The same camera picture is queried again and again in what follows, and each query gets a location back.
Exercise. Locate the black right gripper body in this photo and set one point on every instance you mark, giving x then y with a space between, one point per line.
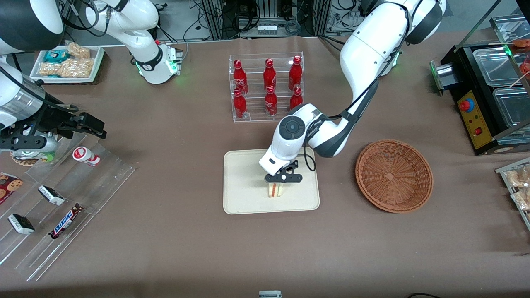
53 117

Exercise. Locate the triangle sandwich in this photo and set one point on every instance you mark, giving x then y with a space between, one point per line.
275 190

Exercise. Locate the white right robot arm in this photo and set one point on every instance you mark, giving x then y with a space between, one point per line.
136 25

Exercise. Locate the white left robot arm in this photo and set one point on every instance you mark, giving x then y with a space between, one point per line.
368 54

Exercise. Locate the cream plastic serving tray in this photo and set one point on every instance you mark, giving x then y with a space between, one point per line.
244 186

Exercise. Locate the white snack tray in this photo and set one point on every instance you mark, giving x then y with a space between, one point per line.
95 66

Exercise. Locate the round brown wicker basket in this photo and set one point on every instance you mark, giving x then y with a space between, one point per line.
393 176

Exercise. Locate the small white yogurt bottle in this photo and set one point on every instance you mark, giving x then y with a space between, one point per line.
85 155

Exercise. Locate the green brown snack packet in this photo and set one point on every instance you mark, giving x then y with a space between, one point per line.
29 159

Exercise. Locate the large bag of puffed snacks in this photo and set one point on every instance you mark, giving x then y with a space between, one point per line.
68 68

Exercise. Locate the clear acrylic stepped display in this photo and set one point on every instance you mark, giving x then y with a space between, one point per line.
95 186

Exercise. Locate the teal snack packet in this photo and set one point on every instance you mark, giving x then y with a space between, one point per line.
56 55

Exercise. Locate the small bag of puffed snacks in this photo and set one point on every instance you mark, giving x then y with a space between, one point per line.
78 50

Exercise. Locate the black white snack bar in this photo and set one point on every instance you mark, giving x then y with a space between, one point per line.
20 224
51 195

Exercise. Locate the red cola bottle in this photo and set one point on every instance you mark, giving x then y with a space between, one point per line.
271 102
296 99
239 104
239 76
269 73
295 74

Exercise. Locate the chocolate chip cookie packet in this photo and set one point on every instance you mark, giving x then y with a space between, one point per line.
8 187

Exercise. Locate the Snickers chocolate bar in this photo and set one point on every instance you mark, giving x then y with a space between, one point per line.
65 222

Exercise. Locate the clear acrylic bottle rack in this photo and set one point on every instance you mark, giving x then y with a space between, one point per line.
252 89

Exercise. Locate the small grey box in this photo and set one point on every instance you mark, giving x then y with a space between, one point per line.
270 294

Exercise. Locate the white power strip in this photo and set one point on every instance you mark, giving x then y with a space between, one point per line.
267 30

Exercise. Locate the black food warmer yellow panel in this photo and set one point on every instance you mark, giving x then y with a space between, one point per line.
476 120

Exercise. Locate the clear bag of rice crackers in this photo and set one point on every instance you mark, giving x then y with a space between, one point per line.
523 199
517 177

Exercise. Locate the clear plastic food pan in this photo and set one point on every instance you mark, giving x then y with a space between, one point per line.
513 108
495 66

